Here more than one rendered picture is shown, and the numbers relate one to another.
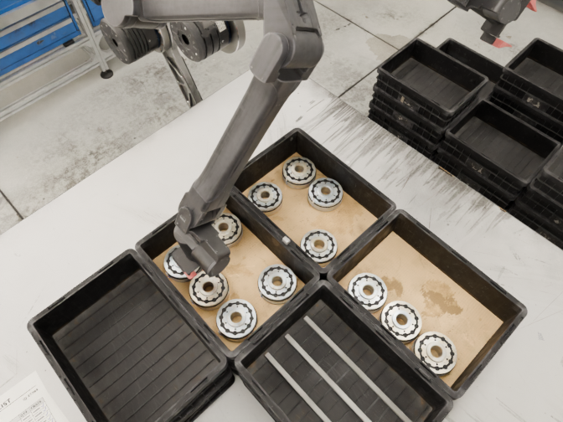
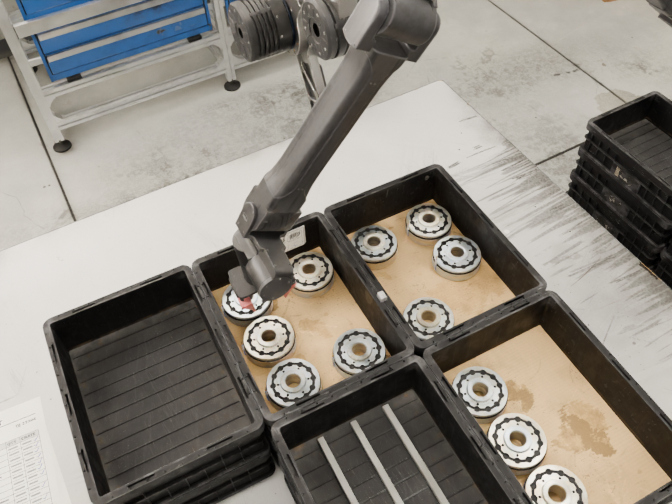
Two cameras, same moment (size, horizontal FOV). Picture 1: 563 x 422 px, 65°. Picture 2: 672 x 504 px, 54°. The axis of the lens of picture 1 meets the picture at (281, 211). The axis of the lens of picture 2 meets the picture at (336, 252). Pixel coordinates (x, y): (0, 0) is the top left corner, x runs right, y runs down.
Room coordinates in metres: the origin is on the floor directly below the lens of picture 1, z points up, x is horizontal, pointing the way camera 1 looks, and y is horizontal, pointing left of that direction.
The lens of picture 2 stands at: (-0.20, -0.16, 1.99)
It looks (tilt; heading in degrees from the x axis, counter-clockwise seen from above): 51 degrees down; 18
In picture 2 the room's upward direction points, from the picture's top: 3 degrees counter-clockwise
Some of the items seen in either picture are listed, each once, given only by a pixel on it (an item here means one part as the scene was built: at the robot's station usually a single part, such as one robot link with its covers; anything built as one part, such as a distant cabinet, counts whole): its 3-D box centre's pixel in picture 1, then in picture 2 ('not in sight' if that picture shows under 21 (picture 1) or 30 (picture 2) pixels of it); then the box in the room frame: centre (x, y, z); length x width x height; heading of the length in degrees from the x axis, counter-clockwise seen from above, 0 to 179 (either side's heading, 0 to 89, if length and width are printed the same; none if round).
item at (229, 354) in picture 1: (225, 262); (297, 307); (0.47, 0.14, 0.92); 0.40 x 0.30 x 0.02; 43
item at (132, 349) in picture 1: (132, 348); (155, 386); (0.27, 0.36, 0.87); 0.40 x 0.30 x 0.11; 43
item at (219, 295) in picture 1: (208, 287); (269, 337); (0.43, 0.19, 0.86); 0.10 x 0.10 x 0.01
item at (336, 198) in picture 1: (325, 192); (457, 253); (0.73, -0.13, 0.86); 0.10 x 0.10 x 0.01
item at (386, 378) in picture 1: (338, 386); (402, 501); (0.18, -0.13, 0.87); 0.40 x 0.30 x 0.11; 43
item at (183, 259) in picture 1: (195, 246); (258, 267); (0.44, 0.19, 1.07); 0.10 x 0.07 x 0.07; 132
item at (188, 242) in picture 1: (191, 238); (253, 249); (0.43, 0.19, 1.13); 0.07 x 0.06 x 0.07; 44
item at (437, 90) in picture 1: (419, 109); (644, 192); (1.53, -0.67, 0.37); 0.40 x 0.30 x 0.45; 45
